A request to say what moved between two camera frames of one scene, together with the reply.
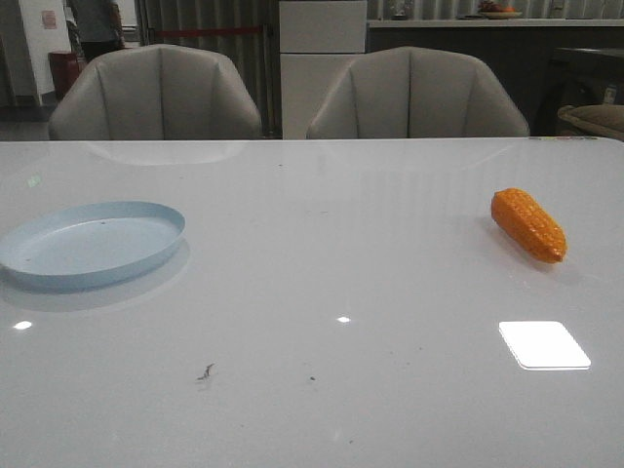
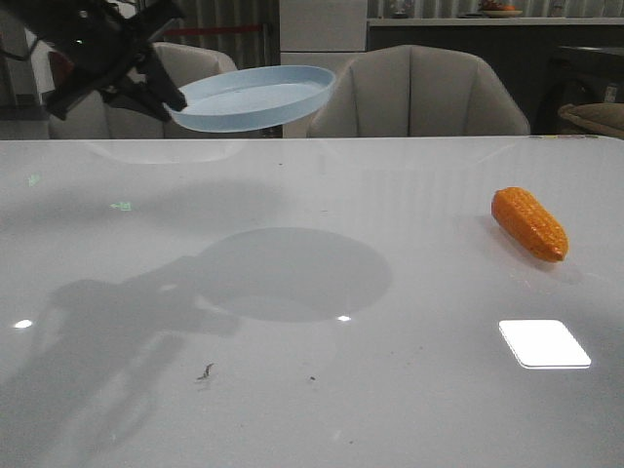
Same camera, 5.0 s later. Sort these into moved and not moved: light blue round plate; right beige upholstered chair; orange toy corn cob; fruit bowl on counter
Moved: light blue round plate
Not moved: fruit bowl on counter; right beige upholstered chair; orange toy corn cob
